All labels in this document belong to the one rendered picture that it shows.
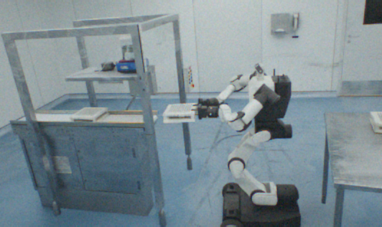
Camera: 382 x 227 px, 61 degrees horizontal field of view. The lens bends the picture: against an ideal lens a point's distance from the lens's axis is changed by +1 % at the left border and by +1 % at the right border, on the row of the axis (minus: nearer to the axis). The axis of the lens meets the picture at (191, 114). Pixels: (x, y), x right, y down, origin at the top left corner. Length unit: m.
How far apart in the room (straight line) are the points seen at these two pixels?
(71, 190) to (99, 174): 0.39
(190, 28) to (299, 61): 2.01
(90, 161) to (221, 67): 3.62
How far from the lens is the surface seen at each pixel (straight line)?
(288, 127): 2.59
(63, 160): 3.28
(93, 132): 2.88
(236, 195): 3.01
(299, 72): 6.04
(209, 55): 6.06
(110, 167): 3.04
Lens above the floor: 1.94
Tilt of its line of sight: 21 degrees down
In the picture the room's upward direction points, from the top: 5 degrees counter-clockwise
